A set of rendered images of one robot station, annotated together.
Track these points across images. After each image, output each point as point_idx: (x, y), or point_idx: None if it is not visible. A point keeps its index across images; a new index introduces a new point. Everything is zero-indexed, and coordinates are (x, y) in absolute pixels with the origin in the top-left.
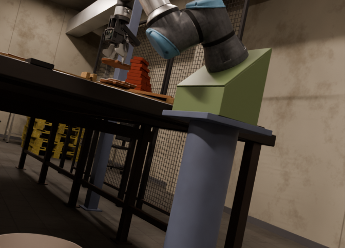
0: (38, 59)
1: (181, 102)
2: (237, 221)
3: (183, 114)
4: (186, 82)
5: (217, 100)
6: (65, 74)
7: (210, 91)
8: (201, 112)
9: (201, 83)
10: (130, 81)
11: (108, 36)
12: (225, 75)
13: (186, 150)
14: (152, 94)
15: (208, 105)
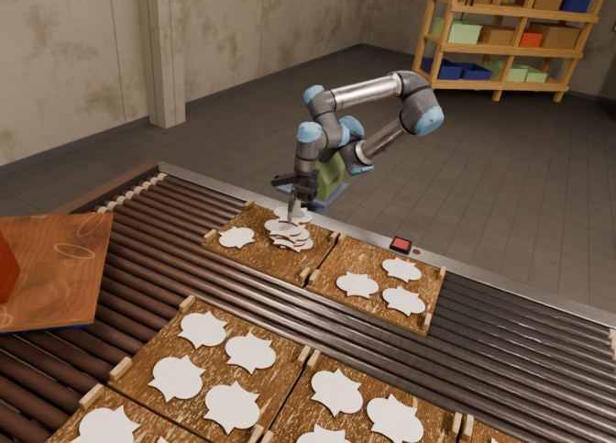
0: (407, 239)
1: (329, 192)
2: None
3: (337, 195)
4: (329, 179)
5: (342, 175)
6: (382, 236)
7: (340, 173)
8: (346, 186)
9: (336, 172)
10: (3, 271)
11: (315, 195)
12: (335, 159)
13: (324, 213)
14: (109, 234)
15: (339, 181)
